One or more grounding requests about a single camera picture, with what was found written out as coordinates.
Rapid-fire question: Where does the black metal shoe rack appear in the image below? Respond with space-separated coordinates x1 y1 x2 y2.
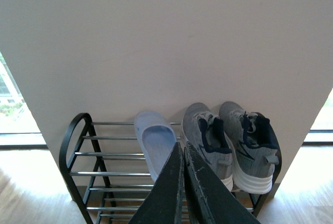
59 113 281 223

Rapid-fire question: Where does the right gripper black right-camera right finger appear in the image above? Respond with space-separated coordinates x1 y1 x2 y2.
184 143 259 223

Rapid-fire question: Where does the grey knit sneaker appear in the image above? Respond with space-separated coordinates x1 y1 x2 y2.
219 101 279 194
180 103 234 191

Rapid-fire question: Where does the black right-camera right gripper left finger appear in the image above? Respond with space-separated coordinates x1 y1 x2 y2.
129 142 184 223

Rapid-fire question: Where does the light blue slipper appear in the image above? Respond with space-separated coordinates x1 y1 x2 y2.
134 110 177 181

